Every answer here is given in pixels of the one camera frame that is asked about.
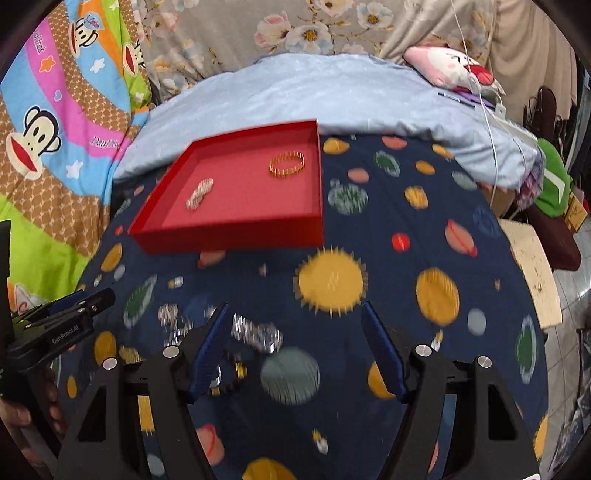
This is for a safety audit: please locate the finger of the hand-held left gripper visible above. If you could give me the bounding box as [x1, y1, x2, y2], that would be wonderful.
[65, 288, 116, 321]
[13, 295, 86, 322]

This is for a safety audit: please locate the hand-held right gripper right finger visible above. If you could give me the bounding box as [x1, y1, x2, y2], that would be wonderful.
[360, 300, 542, 480]

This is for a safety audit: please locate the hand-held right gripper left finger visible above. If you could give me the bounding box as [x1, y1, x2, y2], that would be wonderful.
[54, 302, 232, 480]

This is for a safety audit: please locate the black bead bracelet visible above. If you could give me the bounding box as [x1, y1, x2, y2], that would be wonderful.
[209, 353, 251, 398]

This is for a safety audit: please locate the silver wristwatch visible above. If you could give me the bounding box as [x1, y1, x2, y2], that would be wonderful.
[231, 314, 284, 354]

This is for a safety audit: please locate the red tray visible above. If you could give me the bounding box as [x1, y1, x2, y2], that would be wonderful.
[128, 120, 325, 256]

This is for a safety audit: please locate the person's left hand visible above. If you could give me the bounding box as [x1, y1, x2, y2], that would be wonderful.
[0, 364, 62, 433]

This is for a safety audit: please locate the navy planet printed blanket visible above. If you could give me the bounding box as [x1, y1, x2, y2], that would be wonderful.
[55, 131, 551, 480]

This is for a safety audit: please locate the colourful cartoon monkey blanket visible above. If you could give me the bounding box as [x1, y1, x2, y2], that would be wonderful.
[0, 0, 154, 321]

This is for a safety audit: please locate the white speckled board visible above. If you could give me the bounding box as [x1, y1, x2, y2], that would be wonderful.
[499, 219, 564, 330]

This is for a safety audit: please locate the maroon cushion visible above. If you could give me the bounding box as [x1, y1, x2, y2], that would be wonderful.
[525, 203, 583, 273]

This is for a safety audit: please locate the plaid cloth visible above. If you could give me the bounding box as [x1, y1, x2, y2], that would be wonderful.
[516, 170, 546, 209]

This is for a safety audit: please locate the green plush cushion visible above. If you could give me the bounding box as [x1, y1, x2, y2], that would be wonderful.
[532, 137, 574, 217]

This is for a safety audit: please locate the purple notebook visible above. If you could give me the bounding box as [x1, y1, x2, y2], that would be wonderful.
[438, 88, 497, 112]

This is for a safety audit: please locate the light blue blanket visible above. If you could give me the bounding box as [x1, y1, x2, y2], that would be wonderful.
[113, 53, 544, 191]

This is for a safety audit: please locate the black metal chair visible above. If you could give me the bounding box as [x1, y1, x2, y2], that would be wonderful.
[523, 85, 562, 136]

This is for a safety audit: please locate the pink plush pillow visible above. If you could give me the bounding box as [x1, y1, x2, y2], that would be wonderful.
[403, 45, 507, 96]

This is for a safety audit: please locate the floral grey pillow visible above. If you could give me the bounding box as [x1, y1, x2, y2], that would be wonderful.
[139, 0, 502, 100]

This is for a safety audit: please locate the beige curtain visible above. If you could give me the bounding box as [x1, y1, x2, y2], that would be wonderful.
[383, 0, 579, 136]

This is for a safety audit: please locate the silver sparkly chain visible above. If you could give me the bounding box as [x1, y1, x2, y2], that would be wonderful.
[158, 303, 193, 345]

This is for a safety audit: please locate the silver white braided bracelet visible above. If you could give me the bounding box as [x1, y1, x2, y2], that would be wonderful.
[185, 178, 215, 211]

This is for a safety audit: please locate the orange beaded bracelet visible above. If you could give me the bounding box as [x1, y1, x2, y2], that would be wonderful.
[269, 151, 306, 180]

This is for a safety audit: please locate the white cable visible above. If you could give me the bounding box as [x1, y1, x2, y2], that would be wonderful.
[450, 0, 527, 210]

